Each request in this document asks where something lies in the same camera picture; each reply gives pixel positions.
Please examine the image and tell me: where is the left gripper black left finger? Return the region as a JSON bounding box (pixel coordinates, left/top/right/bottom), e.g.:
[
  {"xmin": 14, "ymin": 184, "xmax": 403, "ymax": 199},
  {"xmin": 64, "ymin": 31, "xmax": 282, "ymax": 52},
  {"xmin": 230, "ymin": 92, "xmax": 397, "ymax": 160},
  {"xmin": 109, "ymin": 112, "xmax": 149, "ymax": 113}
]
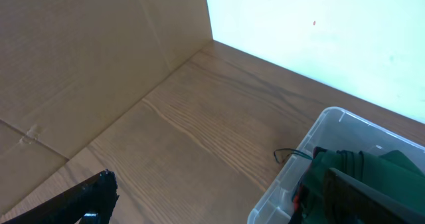
[{"xmin": 4, "ymin": 169, "xmax": 119, "ymax": 224}]

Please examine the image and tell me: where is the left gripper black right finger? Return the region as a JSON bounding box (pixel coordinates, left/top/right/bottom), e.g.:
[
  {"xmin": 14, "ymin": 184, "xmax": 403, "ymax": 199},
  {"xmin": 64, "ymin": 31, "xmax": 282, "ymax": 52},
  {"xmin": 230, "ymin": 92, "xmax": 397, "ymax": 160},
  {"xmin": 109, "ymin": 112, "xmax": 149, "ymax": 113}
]
[{"xmin": 323, "ymin": 168, "xmax": 424, "ymax": 223}]

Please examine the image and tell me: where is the red navy plaid shirt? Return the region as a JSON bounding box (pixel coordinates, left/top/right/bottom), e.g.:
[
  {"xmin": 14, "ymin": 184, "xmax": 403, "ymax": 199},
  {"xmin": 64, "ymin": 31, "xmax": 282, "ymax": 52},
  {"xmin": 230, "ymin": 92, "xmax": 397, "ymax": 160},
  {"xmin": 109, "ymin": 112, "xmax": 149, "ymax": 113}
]
[{"xmin": 292, "ymin": 184, "xmax": 304, "ymax": 219}]

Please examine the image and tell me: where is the dark green garment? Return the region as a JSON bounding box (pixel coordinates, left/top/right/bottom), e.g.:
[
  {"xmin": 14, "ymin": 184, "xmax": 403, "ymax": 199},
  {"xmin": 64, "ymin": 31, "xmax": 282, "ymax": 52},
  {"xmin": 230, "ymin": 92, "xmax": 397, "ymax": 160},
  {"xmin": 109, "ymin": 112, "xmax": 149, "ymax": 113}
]
[{"xmin": 289, "ymin": 147, "xmax": 424, "ymax": 223}]

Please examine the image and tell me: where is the clear plastic storage container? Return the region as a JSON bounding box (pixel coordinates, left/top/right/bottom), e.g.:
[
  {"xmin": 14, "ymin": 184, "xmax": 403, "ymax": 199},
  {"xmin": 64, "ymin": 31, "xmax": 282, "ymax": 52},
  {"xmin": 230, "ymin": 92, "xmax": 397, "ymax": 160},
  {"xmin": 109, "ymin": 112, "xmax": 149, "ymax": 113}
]
[{"xmin": 247, "ymin": 106, "xmax": 424, "ymax": 224}]

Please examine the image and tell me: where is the brown cardboard side panel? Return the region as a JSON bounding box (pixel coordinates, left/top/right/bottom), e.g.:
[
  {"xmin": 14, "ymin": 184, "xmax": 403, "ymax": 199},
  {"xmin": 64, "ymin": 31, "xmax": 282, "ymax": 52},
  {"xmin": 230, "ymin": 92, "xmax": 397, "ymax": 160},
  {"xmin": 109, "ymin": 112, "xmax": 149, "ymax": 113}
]
[{"xmin": 1, "ymin": 0, "xmax": 212, "ymax": 213}]

